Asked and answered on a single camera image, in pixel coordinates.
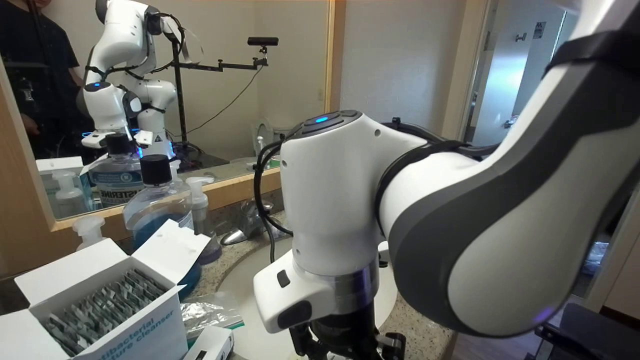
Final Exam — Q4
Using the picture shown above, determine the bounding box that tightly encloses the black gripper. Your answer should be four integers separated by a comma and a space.
290, 309, 406, 360

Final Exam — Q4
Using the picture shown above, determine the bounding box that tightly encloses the blue mouthwash bottle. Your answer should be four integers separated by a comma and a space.
122, 153, 206, 297

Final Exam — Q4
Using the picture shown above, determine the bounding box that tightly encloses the wood framed mirror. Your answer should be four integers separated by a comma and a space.
0, 0, 346, 278

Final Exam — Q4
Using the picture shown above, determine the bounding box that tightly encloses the small white tube box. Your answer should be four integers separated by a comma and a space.
182, 325, 235, 360

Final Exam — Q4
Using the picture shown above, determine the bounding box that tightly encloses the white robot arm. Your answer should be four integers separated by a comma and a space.
254, 0, 640, 360

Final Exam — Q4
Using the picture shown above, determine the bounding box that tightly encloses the white oval sink basin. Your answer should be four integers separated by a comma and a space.
220, 238, 398, 360

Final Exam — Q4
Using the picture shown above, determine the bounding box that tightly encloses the clear plastic zip bag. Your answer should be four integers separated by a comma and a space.
180, 302, 244, 332

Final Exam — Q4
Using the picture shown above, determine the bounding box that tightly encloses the small clear soap bottle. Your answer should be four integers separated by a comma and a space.
186, 175, 213, 233

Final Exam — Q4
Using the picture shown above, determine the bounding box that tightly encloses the chrome faucet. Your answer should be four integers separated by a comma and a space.
220, 201, 277, 246

